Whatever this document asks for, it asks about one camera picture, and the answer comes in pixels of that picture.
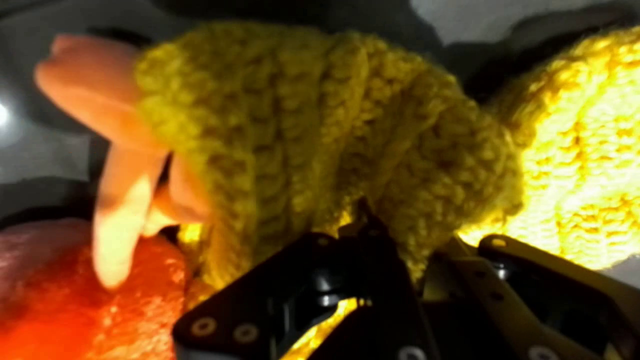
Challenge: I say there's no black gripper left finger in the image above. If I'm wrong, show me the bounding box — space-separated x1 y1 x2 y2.
169 197 444 360

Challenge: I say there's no yellow knitted cloth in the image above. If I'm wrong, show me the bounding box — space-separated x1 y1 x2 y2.
131 17 640 360

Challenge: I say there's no orange pink flamingo plush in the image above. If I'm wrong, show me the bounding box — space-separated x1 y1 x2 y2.
0 31 211 360

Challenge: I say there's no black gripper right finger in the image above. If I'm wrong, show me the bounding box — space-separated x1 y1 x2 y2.
422 231 640 360

